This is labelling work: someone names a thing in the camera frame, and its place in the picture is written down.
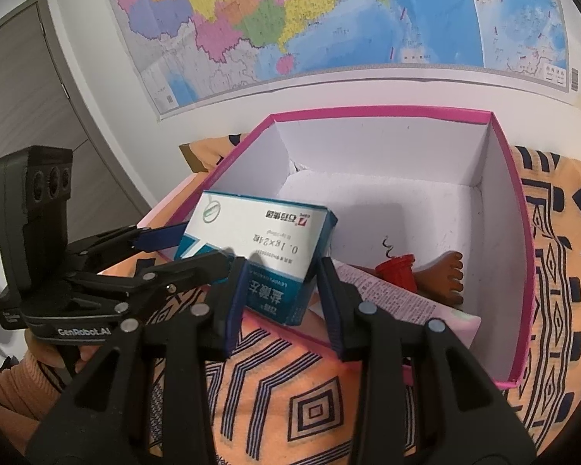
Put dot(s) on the white teal medicine box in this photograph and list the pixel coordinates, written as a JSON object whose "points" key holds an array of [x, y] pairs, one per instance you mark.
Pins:
{"points": [[251, 232]]}

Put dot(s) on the orange patterned tablecloth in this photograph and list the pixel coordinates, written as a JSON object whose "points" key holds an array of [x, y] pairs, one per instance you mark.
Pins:
{"points": [[295, 397]]}

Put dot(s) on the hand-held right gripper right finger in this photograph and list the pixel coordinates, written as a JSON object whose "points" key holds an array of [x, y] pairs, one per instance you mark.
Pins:
{"points": [[334, 310]]}

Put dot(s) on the pink cardboard box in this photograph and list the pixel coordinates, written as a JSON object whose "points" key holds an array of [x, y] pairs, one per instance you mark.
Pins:
{"points": [[392, 179]]}

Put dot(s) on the pink printed tube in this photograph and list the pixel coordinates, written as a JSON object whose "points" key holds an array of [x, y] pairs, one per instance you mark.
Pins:
{"points": [[402, 300]]}

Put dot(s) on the grey door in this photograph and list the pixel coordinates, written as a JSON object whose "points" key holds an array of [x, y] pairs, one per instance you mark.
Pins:
{"points": [[29, 97]]}

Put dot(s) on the red ribbed plastic piece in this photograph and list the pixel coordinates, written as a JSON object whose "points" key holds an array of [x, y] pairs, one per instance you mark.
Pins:
{"points": [[397, 271]]}

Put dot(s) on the colourful wall map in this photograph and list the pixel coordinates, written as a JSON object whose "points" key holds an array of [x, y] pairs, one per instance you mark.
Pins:
{"points": [[319, 9]]}

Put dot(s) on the wooden hand-shaped massager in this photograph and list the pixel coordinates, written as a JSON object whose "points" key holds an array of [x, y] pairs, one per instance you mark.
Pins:
{"points": [[440, 276]]}

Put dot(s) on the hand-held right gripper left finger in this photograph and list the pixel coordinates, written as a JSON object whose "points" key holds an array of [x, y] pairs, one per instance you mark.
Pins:
{"points": [[235, 310]]}

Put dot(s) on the person's left hand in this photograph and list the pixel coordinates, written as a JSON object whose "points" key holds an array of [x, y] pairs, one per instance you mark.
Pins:
{"points": [[43, 353]]}

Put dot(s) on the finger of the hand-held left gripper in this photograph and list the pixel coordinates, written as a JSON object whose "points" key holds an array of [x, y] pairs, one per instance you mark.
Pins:
{"points": [[184, 271], [160, 238]]}

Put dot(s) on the person's left forearm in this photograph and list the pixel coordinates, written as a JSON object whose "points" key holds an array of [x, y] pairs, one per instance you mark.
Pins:
{"points": [[9, 397]]}

